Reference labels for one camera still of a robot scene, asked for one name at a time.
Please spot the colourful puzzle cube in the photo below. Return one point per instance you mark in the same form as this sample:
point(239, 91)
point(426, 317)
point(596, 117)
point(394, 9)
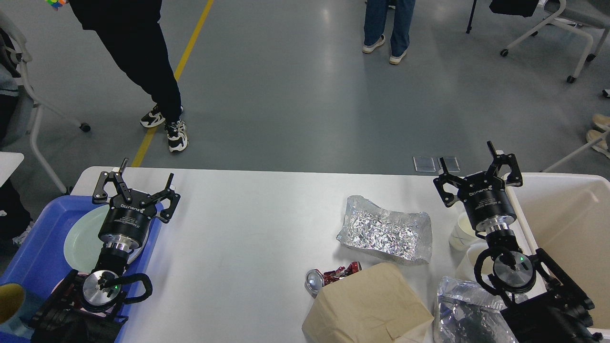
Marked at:
point(56, 4)

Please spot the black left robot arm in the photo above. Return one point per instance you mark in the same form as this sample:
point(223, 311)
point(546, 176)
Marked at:
point(85, 308)

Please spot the small clear plastic cup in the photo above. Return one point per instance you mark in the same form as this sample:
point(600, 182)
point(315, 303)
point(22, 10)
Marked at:
point(462, 234)

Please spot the clear floor plate left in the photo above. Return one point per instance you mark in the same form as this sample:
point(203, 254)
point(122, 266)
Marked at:
point(424, 164)

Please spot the clear floor plate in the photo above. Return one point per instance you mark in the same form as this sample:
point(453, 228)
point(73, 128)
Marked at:
point(449, 163)
point(424, 164)

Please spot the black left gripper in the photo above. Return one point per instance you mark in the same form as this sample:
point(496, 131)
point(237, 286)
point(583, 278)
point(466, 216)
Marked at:
point(128, 221)

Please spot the green plate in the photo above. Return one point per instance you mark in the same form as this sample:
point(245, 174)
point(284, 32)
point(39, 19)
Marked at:
point(82, 246)

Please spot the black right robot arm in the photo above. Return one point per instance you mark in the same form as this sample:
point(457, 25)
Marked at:
point(543, 303)

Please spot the white office chair left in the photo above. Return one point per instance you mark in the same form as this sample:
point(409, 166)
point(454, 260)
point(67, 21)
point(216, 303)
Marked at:
point(30, 106)

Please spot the person with beige shoes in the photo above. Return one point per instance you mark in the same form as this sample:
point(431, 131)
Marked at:
point(601, 123)

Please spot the brown paper bag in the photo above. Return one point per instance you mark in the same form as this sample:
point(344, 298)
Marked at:
point(375, 305)

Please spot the person in black clothes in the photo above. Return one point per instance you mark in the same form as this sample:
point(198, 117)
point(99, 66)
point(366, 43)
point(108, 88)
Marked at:
point(130, 31)

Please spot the crushed red can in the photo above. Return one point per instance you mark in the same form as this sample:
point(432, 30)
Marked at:
point(315, 280)

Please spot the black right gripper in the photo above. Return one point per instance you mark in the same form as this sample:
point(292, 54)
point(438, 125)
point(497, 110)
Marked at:
point(488, 205)

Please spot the dark blue mug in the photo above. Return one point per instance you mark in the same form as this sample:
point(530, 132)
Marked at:
point(17, 307)

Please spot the large white paper cup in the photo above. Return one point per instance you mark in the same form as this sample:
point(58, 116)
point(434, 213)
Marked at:
point(465, 269)

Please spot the clear floor plate right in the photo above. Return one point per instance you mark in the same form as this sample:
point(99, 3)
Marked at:
point(449, 163)

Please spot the silver plastic bag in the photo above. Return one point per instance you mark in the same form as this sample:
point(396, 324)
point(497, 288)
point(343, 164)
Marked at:
point(466, 313)

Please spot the crumpled aluminium foil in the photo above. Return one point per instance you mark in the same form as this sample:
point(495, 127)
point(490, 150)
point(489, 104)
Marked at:
point(404, 238)

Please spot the white plastic bin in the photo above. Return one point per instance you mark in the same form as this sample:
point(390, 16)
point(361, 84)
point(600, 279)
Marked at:
point(568, 215)

